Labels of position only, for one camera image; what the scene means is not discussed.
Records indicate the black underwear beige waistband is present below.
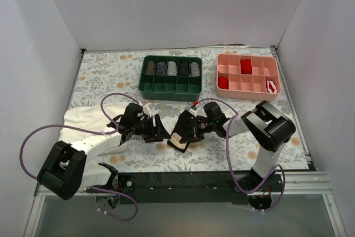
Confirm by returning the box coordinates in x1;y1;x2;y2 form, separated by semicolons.
167;110;192;153

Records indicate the pink divided organizer tray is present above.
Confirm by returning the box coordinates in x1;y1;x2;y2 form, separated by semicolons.
216;53;282;101

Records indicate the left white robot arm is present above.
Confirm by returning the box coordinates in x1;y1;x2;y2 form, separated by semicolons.
37;103;170;200

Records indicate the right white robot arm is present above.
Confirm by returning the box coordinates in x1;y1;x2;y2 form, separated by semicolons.
170;99;296;191

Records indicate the red rolled underwear lower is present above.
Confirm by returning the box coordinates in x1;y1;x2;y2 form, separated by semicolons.
217;77;229;90

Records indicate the red rolled underwear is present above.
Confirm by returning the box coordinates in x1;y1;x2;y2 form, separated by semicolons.
240;59;252;74
217;77;229;90

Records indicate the grey white rolled underwear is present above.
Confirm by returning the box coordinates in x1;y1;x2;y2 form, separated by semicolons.
190;62;201;77

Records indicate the brown rolled underwear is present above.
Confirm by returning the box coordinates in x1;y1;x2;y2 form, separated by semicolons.
145;60;155;75

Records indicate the white grey striped roll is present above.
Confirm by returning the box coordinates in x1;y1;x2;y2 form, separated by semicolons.
166;61;178;76

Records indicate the blue striped rolled underwear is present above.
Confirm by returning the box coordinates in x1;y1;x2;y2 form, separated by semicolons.
156;62;166;75

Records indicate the black rolled underwear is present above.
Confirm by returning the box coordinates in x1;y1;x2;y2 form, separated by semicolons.
178;62;189;76

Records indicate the red rolled underwear upper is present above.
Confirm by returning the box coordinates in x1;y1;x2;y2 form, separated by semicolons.
240;59;252;74

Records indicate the red white striped roll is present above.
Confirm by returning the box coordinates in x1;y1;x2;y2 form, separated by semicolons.
266;80;277;94

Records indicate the white folded cloth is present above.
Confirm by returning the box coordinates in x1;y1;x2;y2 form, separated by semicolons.
59;102;128;158

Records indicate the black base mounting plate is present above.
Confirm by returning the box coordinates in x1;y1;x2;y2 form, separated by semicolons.
85;170;267;206

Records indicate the green divided organizer tray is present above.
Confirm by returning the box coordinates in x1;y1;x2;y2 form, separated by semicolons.
138;55;202;102

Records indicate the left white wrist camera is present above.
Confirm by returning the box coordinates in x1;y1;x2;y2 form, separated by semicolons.
143;102;155;118

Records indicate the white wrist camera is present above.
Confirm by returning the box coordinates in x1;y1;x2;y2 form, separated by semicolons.
188;101;200;117
143;102;155;118

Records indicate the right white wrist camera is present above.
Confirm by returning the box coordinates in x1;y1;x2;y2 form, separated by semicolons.
188;101;200;117

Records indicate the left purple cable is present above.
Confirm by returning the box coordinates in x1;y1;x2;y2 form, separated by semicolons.
19;93;138;221

